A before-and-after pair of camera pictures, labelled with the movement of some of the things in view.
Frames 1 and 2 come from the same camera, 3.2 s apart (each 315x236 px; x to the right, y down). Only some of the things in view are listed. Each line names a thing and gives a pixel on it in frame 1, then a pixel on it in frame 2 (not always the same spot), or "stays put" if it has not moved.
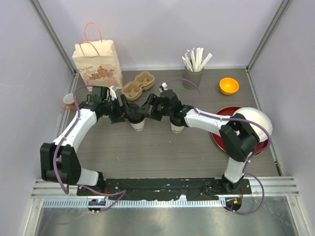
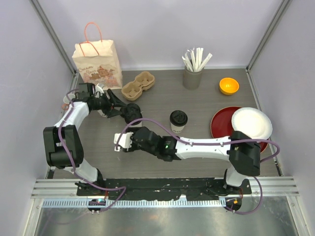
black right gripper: (148, 103) → (133, 147)
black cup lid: (135, 115) stays put
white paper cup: (139, 127) stays put
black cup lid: (178, 121) stays put
